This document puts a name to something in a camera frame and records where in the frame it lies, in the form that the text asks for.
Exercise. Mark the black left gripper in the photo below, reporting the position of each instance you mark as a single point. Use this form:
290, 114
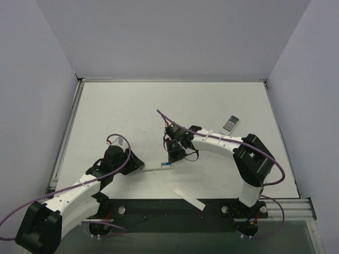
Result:
131, 163

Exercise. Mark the white remote battery cover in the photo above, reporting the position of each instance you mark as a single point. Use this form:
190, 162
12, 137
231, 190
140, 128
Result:
190, 199

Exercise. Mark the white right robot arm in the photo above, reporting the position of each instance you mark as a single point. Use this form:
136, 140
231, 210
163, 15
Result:
249, 154

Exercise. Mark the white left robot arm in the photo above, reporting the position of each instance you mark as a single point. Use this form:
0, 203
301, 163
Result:
69, 195

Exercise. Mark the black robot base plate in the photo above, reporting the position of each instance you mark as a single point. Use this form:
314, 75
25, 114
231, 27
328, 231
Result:
108, 217

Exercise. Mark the small grey remote control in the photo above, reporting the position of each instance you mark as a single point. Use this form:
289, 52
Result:
229, 126

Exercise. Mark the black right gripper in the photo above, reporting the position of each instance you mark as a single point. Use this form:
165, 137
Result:
173, 149

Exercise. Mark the long white remote control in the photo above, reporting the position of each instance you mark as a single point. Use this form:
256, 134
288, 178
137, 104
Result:
156, 167

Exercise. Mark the aluminium table edge rail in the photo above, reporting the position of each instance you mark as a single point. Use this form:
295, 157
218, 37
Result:
66, 136

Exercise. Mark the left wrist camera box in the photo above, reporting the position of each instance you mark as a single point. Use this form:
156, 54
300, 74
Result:
116, 142

